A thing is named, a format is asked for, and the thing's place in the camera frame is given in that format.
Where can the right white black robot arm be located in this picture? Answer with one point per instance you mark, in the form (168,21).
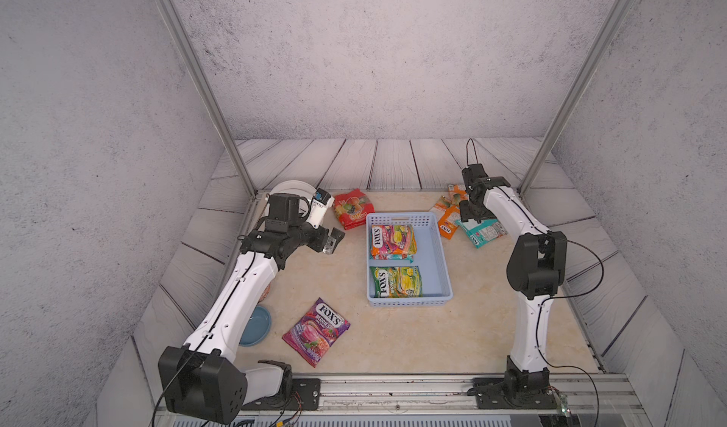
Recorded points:
(535,272)

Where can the orange multicolour Fox's candy bag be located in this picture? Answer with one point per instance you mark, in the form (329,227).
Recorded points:
(391,239)

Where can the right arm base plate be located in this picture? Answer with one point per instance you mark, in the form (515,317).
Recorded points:
(499,393)

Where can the right aluminium frame post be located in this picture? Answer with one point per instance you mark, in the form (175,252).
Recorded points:
(605,36)

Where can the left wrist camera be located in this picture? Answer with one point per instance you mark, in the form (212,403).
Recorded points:
(320,204)

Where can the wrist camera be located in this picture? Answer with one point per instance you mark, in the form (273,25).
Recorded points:
(474,177)
(320,204)

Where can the orange candy bag far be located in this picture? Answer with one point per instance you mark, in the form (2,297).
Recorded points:
(457,194)

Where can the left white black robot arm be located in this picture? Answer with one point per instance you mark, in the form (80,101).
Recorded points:
(199,379)

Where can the left aluminium frame post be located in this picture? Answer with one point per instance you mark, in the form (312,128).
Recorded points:
(182,42)

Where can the light blue plastic basket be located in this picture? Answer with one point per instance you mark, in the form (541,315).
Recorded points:
(406,265)

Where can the green yellow Fox's candy bag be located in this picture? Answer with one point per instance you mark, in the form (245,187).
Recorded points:
(397,282)

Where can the aluminium frame post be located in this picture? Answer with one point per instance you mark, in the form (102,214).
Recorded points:
(605,36)
(182,42)

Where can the aluminium front rail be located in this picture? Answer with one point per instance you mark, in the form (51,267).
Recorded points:
(586,400)

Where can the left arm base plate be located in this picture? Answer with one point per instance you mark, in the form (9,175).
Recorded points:
(298,394)

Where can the teal white candy bag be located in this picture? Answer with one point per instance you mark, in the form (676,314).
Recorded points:
(481,233)

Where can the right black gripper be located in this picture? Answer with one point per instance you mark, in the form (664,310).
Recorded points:
(465,214)

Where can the purple Fox's candy bag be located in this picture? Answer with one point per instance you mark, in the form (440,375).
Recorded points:
(313,335)

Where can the orange candy bag near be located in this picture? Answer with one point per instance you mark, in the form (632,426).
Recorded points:
(447,215)

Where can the teal red Fox's candy bag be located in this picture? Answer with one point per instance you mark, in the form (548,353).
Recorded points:
(395,257)

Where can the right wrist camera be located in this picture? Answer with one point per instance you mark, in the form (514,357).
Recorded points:
(474,177)

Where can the white plate stack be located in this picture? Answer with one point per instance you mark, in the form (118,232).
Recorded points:
(299,188)

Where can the blue small plate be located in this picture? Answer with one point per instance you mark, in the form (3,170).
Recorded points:
(257,328)

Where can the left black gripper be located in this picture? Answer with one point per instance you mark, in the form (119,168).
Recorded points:
(318,244)

